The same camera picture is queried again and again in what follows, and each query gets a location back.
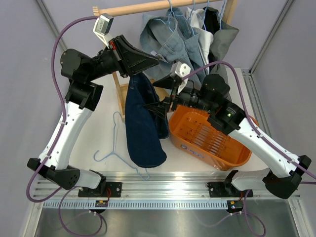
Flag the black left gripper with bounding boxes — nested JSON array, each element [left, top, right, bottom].
[[85, 34, 158, 82]]

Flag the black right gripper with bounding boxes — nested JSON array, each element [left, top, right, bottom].
[[145, 74, 216, 119]]

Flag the dark blue denim skirt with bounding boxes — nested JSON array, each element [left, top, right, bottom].
[[125, 73, 169, 168]]

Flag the light blue wire hanger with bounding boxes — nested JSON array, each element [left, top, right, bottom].
[[93, 111, 150, 181]]

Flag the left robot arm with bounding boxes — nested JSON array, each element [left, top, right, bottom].
[[27, 35, 158, 197]]

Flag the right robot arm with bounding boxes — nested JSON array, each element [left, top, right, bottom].
[[145, 74, 312, 199]]

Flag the orange plastic basket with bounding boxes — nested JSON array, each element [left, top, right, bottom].
[[168, 106, 252, 171]]

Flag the light blue denim garment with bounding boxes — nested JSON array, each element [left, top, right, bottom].
[[173, 8, 204, 70]]

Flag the light denim jacket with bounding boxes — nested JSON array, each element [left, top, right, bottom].
[[139, 11, 195, 80]]

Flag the white hanging garment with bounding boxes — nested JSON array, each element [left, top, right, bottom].
[[186, 7, 214, 65]]

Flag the grey hanging garment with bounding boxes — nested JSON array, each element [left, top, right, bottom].
[[209, 21, 239, 83]]

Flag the black hanging garment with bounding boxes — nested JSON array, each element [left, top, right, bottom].
[[203, 7, 222, 34]]

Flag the wooden clothes rack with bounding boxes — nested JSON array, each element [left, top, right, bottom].
[[92, 0, 237, 117]]

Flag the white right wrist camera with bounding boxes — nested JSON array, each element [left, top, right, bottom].
[[170, 62, 191, 94]]

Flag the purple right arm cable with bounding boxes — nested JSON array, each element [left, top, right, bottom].
[[182, 61, 316, 186]]

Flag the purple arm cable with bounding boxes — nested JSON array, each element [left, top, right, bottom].
[[26, 16, 99, 203], [182, 61, 316, 186]]

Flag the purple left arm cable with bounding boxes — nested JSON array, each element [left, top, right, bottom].
[[26, 16, 99, 203]]

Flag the aluminium mounting rail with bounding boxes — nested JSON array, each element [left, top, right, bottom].
[[32, 171, 302, 210]]

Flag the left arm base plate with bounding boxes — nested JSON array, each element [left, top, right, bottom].
[[78, 181, 122, 198]]

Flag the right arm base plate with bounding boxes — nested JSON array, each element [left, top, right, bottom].
[[206, 182, 247, 198]]

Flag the aluminium frame post left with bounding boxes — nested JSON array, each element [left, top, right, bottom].
[[34, 0, 79, 72]]

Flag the aluminium frame post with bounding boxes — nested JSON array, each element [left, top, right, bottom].
[[249, 0, 296, 76], [34, 0, 79, 72]]

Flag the aluminium frame post right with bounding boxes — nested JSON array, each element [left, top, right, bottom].
[[249, 0, 296, 76]]

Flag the purple floor cable left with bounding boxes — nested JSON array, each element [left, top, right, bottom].
[[58, 186, 104, 235]]

